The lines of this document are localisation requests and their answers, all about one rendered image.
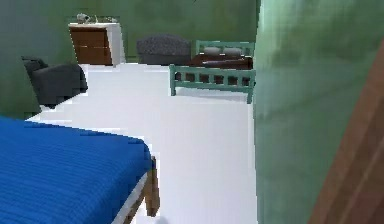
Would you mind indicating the teal framed bed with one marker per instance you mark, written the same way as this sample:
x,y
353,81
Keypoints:
x,y
213,71

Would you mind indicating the grey pillow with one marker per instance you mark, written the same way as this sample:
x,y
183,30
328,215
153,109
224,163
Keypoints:
x,y
232,51
212,50

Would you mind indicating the grey upholstered sofa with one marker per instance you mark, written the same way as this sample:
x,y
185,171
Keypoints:
x,y
163,50

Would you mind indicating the white and brown dresser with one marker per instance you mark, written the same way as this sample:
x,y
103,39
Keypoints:
x,y
95,45

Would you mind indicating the dark grey armchair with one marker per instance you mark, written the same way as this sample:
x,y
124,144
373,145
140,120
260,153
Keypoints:
x,y
55,81

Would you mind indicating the small grey object on dresser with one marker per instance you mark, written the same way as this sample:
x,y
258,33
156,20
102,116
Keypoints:
x,y
82,17

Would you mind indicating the blue bed with wooden frame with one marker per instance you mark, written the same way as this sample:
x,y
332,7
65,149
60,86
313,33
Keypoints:
x,y
66,173

